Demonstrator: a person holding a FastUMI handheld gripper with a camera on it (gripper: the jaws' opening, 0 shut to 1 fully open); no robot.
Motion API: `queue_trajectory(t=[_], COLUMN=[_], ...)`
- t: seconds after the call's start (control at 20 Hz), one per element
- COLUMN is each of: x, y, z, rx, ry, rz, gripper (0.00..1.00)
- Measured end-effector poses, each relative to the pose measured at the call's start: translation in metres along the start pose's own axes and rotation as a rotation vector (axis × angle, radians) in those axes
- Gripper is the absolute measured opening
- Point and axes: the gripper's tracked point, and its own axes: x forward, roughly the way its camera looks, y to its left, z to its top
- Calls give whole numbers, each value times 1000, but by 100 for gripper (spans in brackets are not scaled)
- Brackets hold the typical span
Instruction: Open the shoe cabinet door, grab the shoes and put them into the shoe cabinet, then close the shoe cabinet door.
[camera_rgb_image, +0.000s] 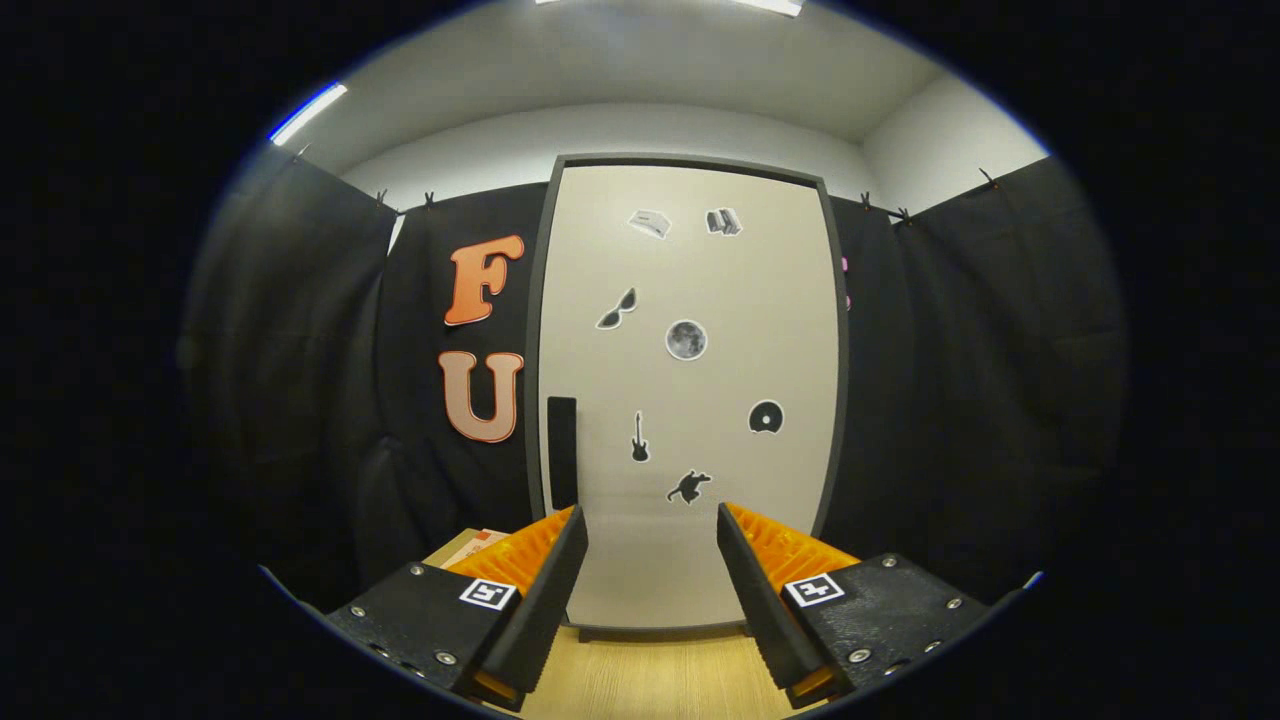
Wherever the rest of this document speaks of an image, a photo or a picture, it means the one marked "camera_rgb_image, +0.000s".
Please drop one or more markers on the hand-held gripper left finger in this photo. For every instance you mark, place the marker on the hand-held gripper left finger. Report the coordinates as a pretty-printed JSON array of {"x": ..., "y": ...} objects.
[{"x": 545, "y": 620}]

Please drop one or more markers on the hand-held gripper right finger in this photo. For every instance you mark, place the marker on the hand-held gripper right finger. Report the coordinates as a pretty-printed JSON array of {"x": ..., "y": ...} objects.
[{"x": 765, "y": 620}]

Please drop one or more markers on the dark grey shoe cabinet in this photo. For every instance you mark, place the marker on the dark grey shoe cabinet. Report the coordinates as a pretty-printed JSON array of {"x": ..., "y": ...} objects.
[{"x": 843, "y": 400}]

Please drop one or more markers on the stack of books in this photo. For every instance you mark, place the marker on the stack of books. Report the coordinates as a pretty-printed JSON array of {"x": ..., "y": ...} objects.
[{"x": 470, "y": 545}]

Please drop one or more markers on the black backdrop cloth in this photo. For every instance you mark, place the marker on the black backdrop cloth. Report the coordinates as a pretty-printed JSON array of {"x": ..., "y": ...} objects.
[{"x": 950, "y": 380}]

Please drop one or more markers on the narrow ceiling light strip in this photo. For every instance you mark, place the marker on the narrow ceiling light strip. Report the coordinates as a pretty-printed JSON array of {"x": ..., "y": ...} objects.
[{"x": 308, "y": 113}]

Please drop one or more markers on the long ceiling light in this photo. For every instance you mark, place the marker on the long ceiling light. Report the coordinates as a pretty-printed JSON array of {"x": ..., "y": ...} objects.
[{"x": 770, "y": 6}]

